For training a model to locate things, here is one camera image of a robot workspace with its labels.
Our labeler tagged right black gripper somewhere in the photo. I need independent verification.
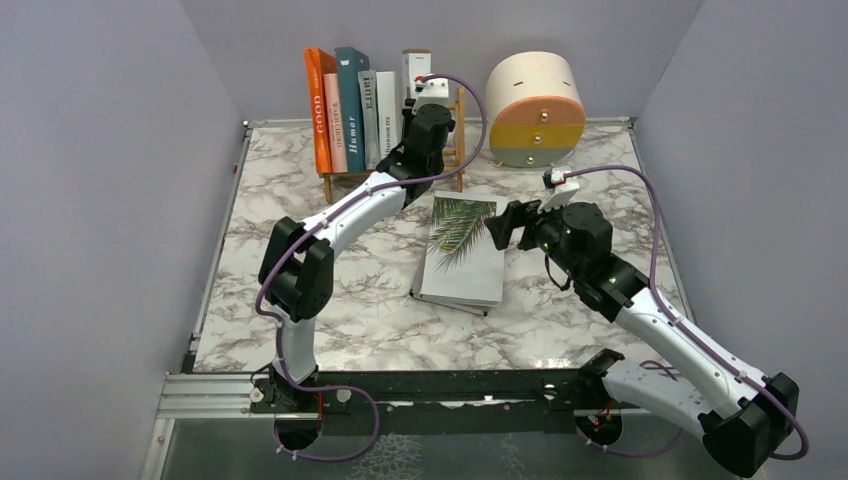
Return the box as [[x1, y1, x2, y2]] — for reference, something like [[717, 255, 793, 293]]
[[486, 192, 584, 280]]

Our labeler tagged brown Decorate Furniture book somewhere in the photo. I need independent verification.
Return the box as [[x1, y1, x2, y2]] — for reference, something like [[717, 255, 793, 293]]
[[402, 48, 432, 100]]

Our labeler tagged white book with brown stripes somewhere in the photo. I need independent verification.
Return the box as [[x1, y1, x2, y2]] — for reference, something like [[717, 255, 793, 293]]
[[376, 71, 400, 159]]

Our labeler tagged white palm leaf book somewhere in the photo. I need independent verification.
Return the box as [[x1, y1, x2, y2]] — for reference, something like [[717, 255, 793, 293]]
[[411, 191, 507, 313]]

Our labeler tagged grey book with plant cover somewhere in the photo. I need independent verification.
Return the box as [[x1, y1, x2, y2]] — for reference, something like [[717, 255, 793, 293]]
[[358, 70, 381, 170]]

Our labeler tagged white rose Designer Fate book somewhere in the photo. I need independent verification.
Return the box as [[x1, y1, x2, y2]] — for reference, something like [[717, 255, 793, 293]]
[[324, 73, 348, 173]]

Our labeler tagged teal Humor book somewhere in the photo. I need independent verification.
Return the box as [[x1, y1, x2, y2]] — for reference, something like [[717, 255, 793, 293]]
[[334, 46, 370, 173]]

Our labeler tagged grey white book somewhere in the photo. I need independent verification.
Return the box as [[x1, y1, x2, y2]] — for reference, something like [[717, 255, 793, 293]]
[[409, 263, 490, 316]]

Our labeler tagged orange Fashion Show book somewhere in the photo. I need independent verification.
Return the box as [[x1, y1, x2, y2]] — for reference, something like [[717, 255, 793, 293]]
[[303, 47, 337, 175]]

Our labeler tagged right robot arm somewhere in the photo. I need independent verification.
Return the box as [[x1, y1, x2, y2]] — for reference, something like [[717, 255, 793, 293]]
[[485, 201, 799, 478]]

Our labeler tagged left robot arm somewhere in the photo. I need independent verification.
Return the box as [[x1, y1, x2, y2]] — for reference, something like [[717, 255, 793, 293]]
[[255, 104, 456, 411]]

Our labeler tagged wooden book rack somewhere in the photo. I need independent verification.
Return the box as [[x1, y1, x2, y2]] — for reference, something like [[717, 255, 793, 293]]
[[320, 86, 467, 204]]

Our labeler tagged round cream drawer cabinet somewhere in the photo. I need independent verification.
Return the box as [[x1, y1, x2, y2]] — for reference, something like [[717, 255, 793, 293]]
[[485, 51, 587, 168]]

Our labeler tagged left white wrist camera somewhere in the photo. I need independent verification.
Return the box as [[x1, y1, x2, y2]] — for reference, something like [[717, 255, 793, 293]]
[[412, 76, 454, 114]]

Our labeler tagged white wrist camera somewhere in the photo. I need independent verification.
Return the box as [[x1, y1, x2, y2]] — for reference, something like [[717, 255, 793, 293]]
[[538, 166, 580, 213], [412, 76, 454, 114]]

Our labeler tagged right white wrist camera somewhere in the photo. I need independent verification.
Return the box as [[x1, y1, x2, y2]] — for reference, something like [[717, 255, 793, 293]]
[[538, 166, 580, 213]]

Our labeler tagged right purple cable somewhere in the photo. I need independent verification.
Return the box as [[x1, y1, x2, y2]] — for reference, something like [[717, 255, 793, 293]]
[[566, 165, 811, 462]]

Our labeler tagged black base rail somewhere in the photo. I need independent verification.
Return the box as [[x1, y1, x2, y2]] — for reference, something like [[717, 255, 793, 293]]
[[248, 368, 631, 437]]

